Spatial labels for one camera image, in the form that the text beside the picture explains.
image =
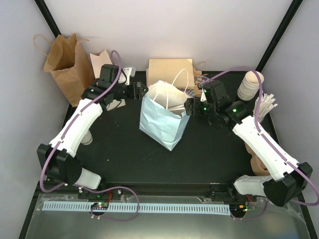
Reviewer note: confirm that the light blue paper bag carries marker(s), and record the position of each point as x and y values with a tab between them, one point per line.
163	115

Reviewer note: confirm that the bundle of white straws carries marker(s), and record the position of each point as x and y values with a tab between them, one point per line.
266	105

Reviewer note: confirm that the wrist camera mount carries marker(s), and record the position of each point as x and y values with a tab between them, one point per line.
126	74
203	91

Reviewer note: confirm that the flat tan paper bag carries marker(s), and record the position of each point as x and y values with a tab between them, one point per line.
166	70

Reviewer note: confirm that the brown kraft paper bag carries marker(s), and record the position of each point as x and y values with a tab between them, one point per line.
69	65

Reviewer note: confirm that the stack of white paper cups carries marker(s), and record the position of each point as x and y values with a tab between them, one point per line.
248	87

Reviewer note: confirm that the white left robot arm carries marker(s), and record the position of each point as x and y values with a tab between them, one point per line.
58	158

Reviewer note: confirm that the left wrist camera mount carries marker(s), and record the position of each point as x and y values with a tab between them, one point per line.
126	74

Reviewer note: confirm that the black right frame post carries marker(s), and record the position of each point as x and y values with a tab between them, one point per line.
285	22

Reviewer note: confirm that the black left frame post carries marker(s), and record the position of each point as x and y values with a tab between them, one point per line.
42	6

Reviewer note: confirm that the flat bags with coloured handles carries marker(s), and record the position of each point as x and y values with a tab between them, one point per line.
198	77

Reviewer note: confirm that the pink cream paper bag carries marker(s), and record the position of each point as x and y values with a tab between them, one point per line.
97	62

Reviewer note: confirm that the small lit circuit board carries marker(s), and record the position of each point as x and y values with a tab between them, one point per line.
100	206

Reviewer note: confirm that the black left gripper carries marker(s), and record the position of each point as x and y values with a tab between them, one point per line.
137	87

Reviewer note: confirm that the paper cup near left arm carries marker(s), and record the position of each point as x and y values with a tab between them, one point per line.
87	138

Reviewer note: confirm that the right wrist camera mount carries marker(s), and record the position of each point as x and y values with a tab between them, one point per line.
203	91

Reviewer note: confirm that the black frame post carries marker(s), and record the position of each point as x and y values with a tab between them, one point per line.
42	6
285	22

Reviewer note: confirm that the light blue slotted cable duct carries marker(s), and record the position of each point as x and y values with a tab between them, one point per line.
159	208

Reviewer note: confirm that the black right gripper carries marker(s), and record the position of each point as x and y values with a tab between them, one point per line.
190	101

